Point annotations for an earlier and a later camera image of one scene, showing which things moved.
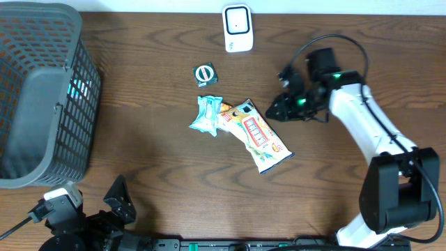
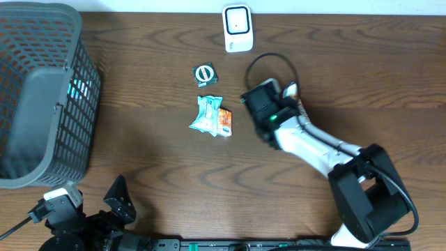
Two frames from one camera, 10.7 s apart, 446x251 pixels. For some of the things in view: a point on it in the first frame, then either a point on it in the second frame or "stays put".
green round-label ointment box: (205, 74) stays put
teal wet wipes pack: (209, 109) stays put
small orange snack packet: (225, 107) → (225, 123)
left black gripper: (101, 216) stays put
